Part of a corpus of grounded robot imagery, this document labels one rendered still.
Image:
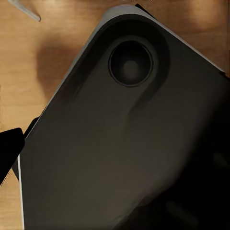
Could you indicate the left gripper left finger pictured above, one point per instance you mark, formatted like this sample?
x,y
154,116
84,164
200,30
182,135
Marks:
x,y
11,144

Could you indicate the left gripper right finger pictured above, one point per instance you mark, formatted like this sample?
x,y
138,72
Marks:
x,y
222,141

